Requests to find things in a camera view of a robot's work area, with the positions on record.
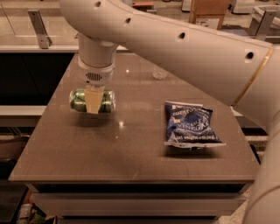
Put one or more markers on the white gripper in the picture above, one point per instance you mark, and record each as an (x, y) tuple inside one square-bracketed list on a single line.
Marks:
[(95, 75)]

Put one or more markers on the green soda can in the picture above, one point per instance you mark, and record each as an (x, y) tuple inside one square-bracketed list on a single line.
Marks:
[(78, 103)]

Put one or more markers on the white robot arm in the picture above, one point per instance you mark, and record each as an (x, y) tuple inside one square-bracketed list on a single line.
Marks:
[(240, 72)]

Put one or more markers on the can on floor shelf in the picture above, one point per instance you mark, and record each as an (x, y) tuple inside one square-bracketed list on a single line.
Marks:
[(25, 214)]

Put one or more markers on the clear plastic water bottle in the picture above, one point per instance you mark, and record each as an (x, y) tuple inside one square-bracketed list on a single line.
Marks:
[(159, 73)]

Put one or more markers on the blue chip bag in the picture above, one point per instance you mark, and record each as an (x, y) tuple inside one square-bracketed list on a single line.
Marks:
[(189, 126)]

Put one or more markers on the grey table drawer unit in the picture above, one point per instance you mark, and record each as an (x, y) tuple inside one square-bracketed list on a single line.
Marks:
[(201, 205)]

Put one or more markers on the cardboard box with label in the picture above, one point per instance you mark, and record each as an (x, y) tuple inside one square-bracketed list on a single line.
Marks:
[(208, 13)]

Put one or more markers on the left metal glass bracket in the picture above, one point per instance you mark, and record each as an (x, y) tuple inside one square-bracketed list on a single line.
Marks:
[(44, 41)]

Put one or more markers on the metal glass bracket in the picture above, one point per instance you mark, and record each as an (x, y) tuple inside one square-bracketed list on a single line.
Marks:
[(44, 41), (259, 28)]

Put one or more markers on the right metal glass bracket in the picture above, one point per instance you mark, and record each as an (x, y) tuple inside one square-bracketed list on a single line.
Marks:
[(259, 28)]

